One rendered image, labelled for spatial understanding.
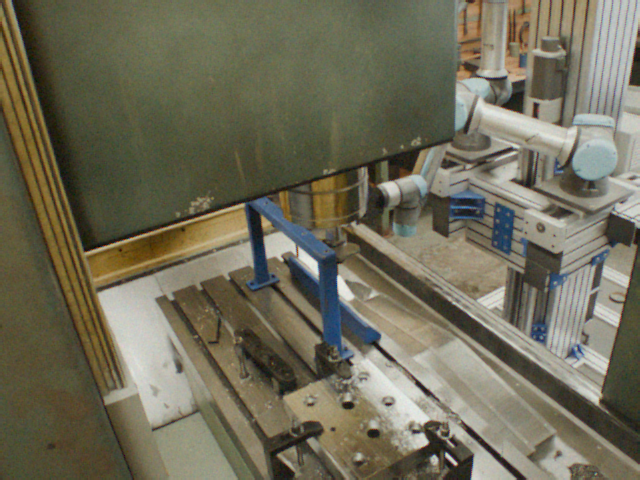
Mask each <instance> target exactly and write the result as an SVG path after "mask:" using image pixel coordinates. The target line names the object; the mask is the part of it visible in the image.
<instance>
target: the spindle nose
mask: <svg viewBox="0 0 640 480"><path fill-rule="evenodd" d="M279 199H280V206H281V209H282V214H283V217H284V218H285V220H288V221H289V222H291V223H292V224H294V225H296V226H299V227H303V228H310V229H331V228H337V227H341V226H346V225H349V224H351V223H353V222H355V221H357V220H358V219H360V218H361V216H362V215H364V214H365V213H366V211H367V209H368V200H369V195H368V166H367V167H363V168H359V169H356V170H353V171H349V172H346V173H342V174H338V175H335V176H332V178H328V179H324V180H320V181H317V182H314V183H310V184H307V185H303V186H299V187H296V188H293V189H289V190H286V191H282V192H279Z"/></svg>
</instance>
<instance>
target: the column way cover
mask: <svg viewBox="0 0 640 480"><path fill-rule="evenodd" d="M102 310H103V307H102ZM103 313H104V316H105V319H106V322H107V325H108V328H109V331H110V334H111V337H112V340H113V343H114V346H115V349H116V352H117V356H118V360H119V363H120V366H121V369H122V370H123V372H124V375H125V378H126V381H127V384H128V388H126V389H125V388H123V389H122V390H121V391H117V390H114V391H113V390H111V391H110V392H109V394H110V395H108V396H105V397H103V398H104V400H105V404H104V407H105V410H106V412H107V415H108V418H109V421H110V423H111V426H112V428H113V429H114V431H115V434H116V437H117V440H118V442H119V445H120V448H121V451H122V453H123V456H124V459H125V461H126V464H127V467H128V469H129V470H130V472H131V475H132V478H133V479H134V480H167V479H168V477H169V475H168V472H167V469H166V467H165V464H164V461H163V460H162V459H161V457H160V454H159V450H158V447H157V444H156V441H155V438H154V435H153V431H152V428H151V425H150V422H148V419H147V416H146V412H145V409H144V406H143V403H142V400H141V397H140V393H139V391H138V387H137V384H136V382H135V381H134V379H133V378H132V377H131V374H130V372H129V370H128V367H127V365H126V363H125V360H124V358H123V356H122V353H121V350H120V348H119V345H118V343H117V341H116V336H115V334H114V333H113V331H112V329H111V326H110V324H109V322H108V319H107V317H106V315H105V312H104V310H103Z"/></svg>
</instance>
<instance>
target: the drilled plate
mask: <svg viewBox="0 0 640 480"><path fill-rule="evenodd" d="M350 368H351V372H352V374H354V375H355V374H356V372H357V371H358V373H357V374H356V375H357V376H355V377H357V378H356V379H357V380H356V379H355V378H354V377H353V378H350V379H351V380H352V379H353V380H352V382H350V384H347V383H349V382H346V384H345V383H344V382H343V381H344V380H343V379H341V378H339V377H338V376H337V375H336V374H334V375H332V376H330V377H327V378H325V379H322V380H320V381H318V382H316V383H314V384H311V385H309V386H307V387H305V388H303V389H301V390H299V391H295V392H293V393H291V394H289V395H287V396H285V397H283V403H284V410H285V413H286V414H287V416H288V417H289V418H290V420H291V418H292V417H293V416H297V417H298V420H299V422H303V421H307V420H315V421H318V420H319V422H320V421H321V422H323V423H321V422H320V423H321V424H324V425H323V426H324V429H323V430H321V431H320V432H319V434H317V435H315V436H313V437H311V438H309V439H307V442H308V443H309V445H310V446H311V447H312V449H313V450H314V451H315V453H316V454H317V456H318V457H319V458H321V460H322V461H323V462H324V464H325V465H326V467H327V468H328V469H329V471H330V472H331V473H332V475H333V476H334V478H335V479H336V480H391V479H393V478H395V477H396V476H398V475H400V474H401V473H403V472H405V471H407V470H408V469H411V468H413V467H414V466H416V465H418V464H419V463H421V462H423V461H425V460H426V459H428V458H430V457H431V456H433V455H435V454H436V453H438V452H440V446H439V445H438V444H437V443H436V442H435V441H434V440H433V439H432V438H431V437H430V436H429V435H426V434H427V433H426V432H424V429H423V427H422V426H423V425H424V424H423V425H422V426H421V425H419V424H420V423H418V424H416V423H417V422H418V421H420V422H422V423H423V422H426V421H428V420H430V418H429V417H428V416H427V415H426V414H425V413H424V412H422V411H421V410H420V409H419V408H418V407H417V406H416V405H415V404H414V403H413V402H411V401H410V400H409V399H408V398H407V397H406V396H404V395H403V394H402V393H401V392H400V391H399V390H398V389H397V388H396V387H395V386H394V385H393V384H392V383H391V382H390V381H389V380H388V379H387V378H386V377H385V376H384V375H383V373H382V372H381V371H380V370H379V369H378V368H377V367H376V366H375V365H374V364H373V363H372V362H371V361H370V360H368V359H365V360H363V361H361V362H358V363H356V364H354V365H352V366H350ZM353 371H354V372H355V373H354V372H353ZM364 371H365V372H364ZM369 372H370V373H369ZM370 378H373V379H371V380H370V381H368V380H369V379H370ZM340 379H341V381H340ZM350 379H348V380H350ZM358 379H359V381H358ZM337 380H339V381H337ZM351 380H350V381H351ZM363 380H364V381H368V382H366V383H364V382H363V383H362V381H363ZM360 381H361V382H360ZM342 382H343V383H342ZM335 383H340V385H341V386H340V385H338V384H337V387H338V388H337V387H334V386H336V384H335ZM350 386H351V387H350ZM358 386H359V387H358ZM339 387H341V388H342V389H341V388H339ZM357 387H358V388H357ZM347 388H349V389H347ZM356 389H357V390H356ZM366 389H367V390H366ZM352 391H353V392H352ZM357 391H358V393H357V394H355V393H356V392H357ZM342 392H345V393H344V394H342ZM350 392H351V393H350ZM347 393H349V394H347ZM352 393H354V394H352ZM306 394H308V395H309V397H308V396H307V395H306ZM310 394H312V396H310ZM315 394H316V395H317V394H318V395H317V397H318V398H317V397H316V396H315ZM336 394H337V395H336ZM387 394H388V395H387ZM304 395H305V396H304ZM325 395H326V396H325ZM358 395H360V396H358ZM367 395H368V396H367ZM380 395H381V396H380ZM313 396H314V397H313ZM335 396H336V397H337V396H338V397H339V399H338V397H337V398H336V397H335ZM382 396H383V398H382ZM315 397H316V398H315ZM319 397H320V398H319ZM365 397H367V398H365ZM361 398H362V399H361ZM337 399H338V400H337ZM372 399H373V400H372ZM396 399H397V400H396ZM303 400H304V401H303ZM380 400H381V402H380ZM317 401H318V402H317ZM396 401H397V402H396ZM303 402H304V403H303ZM395 402H396V403H395ZM316 403H317V405H315V404H316ZM394 404H396V405H394ZM305 405H306V406H305ZM357 405H358V407H357ZM310 406H311V407H310ZM390 406H391V407H390ZM393 406H394V407H393ZM390 408H391V409H390ZM352 409H353V410H352ZM369 409H370V410H369ZM405 410H406V411H405ZM388 411H389V413H388ZM399 411H400V412H401V413H399ZM406 412H408V413H406ZM395 413H396V414H397V415H396V414H395ZM407 414H408V415H409V416H408V415H407ZM410 414H411V415H410ZM399 415H400V416H399ZM375 417H377V419H379V420H380V421H379V420H378V422H377V420H375V419H376V418H375ZM367 418H368V419H367ZM364 419H366V420H368V421H366V422H365V420H364ZM369 419H370V420H371V419H372V420H371V421H370V420H369ZM405 419H406V421H405ZM403 420H404V421H403ZM412 420H413V421H414V422H415V421H416V420H417V422H415V423H414V422H413V423H412V424H410V421H412ZM291 421H292V420H291ZM400 421H401V422H402V421H403V422H402V423H401V424H399V422H400ZM384 422H385V423H384ZM342 423H343V424H342ZM358 423H359V424H358ZM361 423H362V424H363V423H364V424H363V427H362V430H360V429H361V428H360V426H361ZM382 423H384V424H382ZM386 423H387V425H388V426H387V425H386ZM325 424H326V425H325ZM338 424H339V425H338ZM351 424H353V425H351ZM398 424H399V425H400V426H399V425H398ZM405 425H406V426H405ZM407 425H408V426H407ZM347 426H348V427H347ZM385 426H386V427H385ZM326 427H327V428H326ZM335 427H336V428H335ZM389 427H390V428H389ZM407 427H408V430H407ZM348 428H349V429H350V430H349V429H348ZM386 428H387V431H386ZM388 428H389V429H388ZM345 431H347V432H348V433H347V432H346V434H345V433H344V432H345ZM384 431H386V432H385V433H384ZM388 431H389V432H388ZM404 431H406V432H407V431H408V432H407V433H408V435H407V433H406V434H405V432H404ZM357 432H359V433H357ZM392 432H393V433H392ZM422 432H423V433H424V434H423V433H422ZM343 433H344V434H343ZM420 433H421V434H420ZM384 434H385V435H384ZM392 434H393V435H392ZM404 434H405V435H404ZM409 434H410V436H409ZM412 434H414V435H415V437H413V436H414V435H412ZM382 435H384V436H382ZM418 435H419V436H418ZM364 436H365V437H364ZM375 437H377V438H376V439H375ZM368 438H369V439H368ZM370 438H372V439H370ZM414 438H415V439H414ZM409 439H411V441H406V440H409ZM344 441H345V442H344ZM386 441H387V442H386ZM398 441H399V442H398ZM377 442H378V443H377ZM392 442H394V443H393V444H392ZM395 442H396V443H397V442H398V443H397V444H398V445H400V446H398V445H397V444H396V445H395ZM387 448H389V450H387ZM399 448H402V449H403V450H402V449H399ZM342 449H343V451H342ZM359 449H360V450H361V451H360V450H359ZM385 449H386V450H387V451H385ZM353 450H354V451H353ZM357 450H359V451H360V452H359V453H355V451H357ZM365 450H366V451H365ZM399 450H400V451H399ZM363 451H364V452H363ZM353 453H355V454H353ZM365 453H366V455H367V456H366V455H365ZM368 454H369V455H370V456H369V455H368ZM350 455H352V456H350ZM368 457H369V459H368ZM367 459H368V461H366V460H367ZM349 463H350V464H349ZM365 463H368V464H365ZM364 464H365V465H364ZM353 465H354V466H355V465H356V466H355V467H354V466H353ZM362 465H363V466H362ZM356 467H357V468H356ZM358 468H359V469H358Z"/></svg>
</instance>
